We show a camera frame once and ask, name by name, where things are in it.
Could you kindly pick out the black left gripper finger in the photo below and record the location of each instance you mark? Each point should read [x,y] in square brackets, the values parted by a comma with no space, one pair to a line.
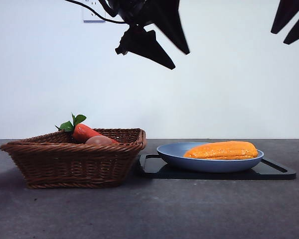
[144,44]
[169,22]

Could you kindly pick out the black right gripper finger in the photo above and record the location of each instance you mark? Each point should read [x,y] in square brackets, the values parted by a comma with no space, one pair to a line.
[285,15]
[297,32]

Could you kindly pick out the orange yellow corn cob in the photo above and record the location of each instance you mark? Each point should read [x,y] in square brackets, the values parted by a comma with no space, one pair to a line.
[221,150]

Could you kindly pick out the blue round plate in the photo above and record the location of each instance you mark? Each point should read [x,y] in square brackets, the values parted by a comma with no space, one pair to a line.
[201,166]

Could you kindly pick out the brown wicker basket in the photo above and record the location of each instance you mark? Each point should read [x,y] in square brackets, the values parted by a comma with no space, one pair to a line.
[72,164]

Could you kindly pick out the pinkish brown egg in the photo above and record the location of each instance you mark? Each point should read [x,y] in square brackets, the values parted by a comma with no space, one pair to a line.
[99,140]

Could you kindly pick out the orange carrot with green leaves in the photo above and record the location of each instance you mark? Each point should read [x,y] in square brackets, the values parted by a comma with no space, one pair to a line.
[83,133]

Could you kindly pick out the black rectangular tray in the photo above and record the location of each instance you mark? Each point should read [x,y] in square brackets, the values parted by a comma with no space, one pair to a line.
[276,174]

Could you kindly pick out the white wall power socket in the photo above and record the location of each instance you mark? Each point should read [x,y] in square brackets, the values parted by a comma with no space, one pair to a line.
[87,16]

